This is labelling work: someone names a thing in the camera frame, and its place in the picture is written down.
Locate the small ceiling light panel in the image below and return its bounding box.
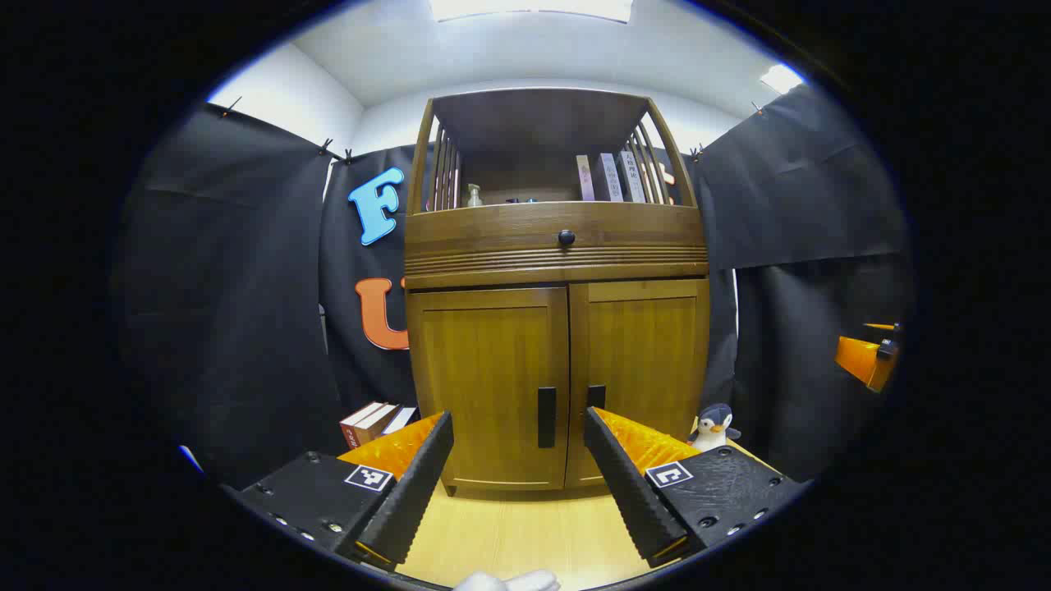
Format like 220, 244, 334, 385
760, 63, 807, 94

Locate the wooden double-door shoe cabinet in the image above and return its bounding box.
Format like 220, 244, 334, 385
402, 88, 712, 502

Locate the red thick book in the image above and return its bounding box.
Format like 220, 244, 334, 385
340, 401, 385, 448

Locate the long ceiling light panel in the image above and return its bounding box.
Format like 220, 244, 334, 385
429, 0, 635, 24

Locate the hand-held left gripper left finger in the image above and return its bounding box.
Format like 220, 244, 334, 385
220, 410, 455, 569

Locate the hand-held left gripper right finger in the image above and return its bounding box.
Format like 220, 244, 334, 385
583, 405, 812, 569

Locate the wooden shoe cabinet door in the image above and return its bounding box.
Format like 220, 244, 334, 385
567, 279, 711, 489
408, 287, 570, 493

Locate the black backdrop cloth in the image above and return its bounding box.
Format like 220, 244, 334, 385
111, 82, 916, 493

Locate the penguin plush toy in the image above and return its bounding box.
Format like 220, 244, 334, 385
688, 403, 741, 452

